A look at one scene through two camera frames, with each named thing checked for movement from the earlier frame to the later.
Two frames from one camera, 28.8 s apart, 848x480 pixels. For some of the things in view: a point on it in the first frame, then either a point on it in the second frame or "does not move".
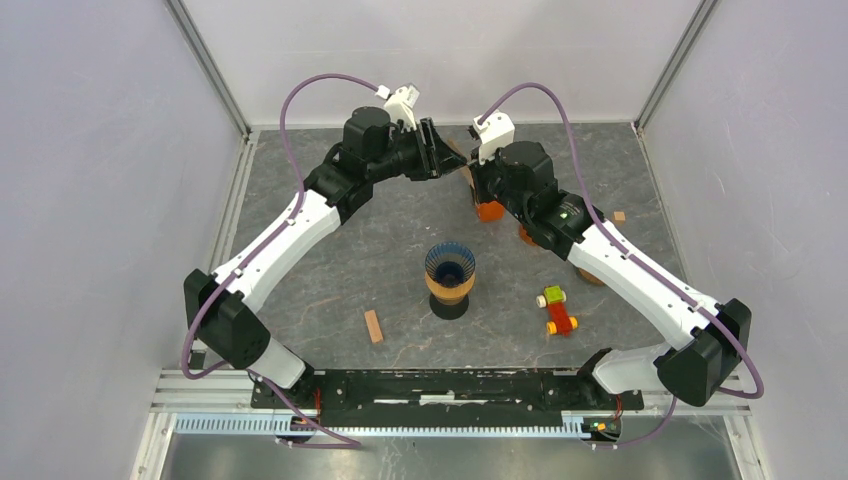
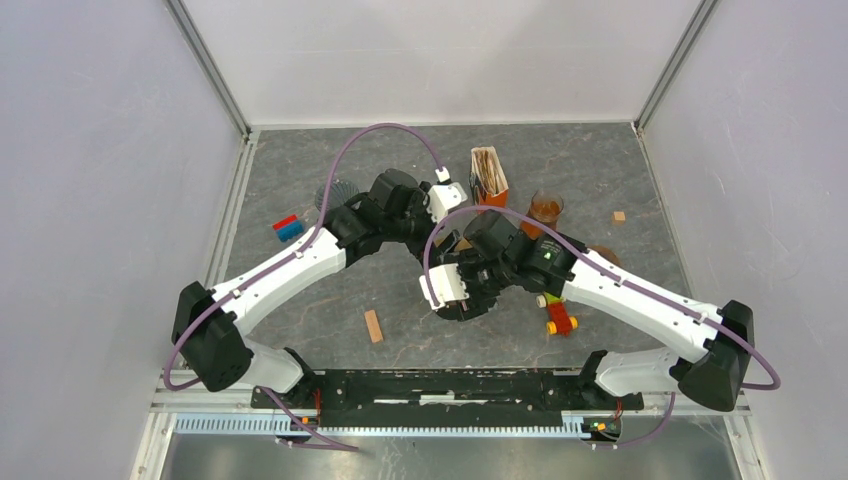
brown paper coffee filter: [462, 170] to [463, 245]
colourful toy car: [553, 298] does not move
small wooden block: [374, 326] does not move
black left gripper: [435, 159] to [419, 203]
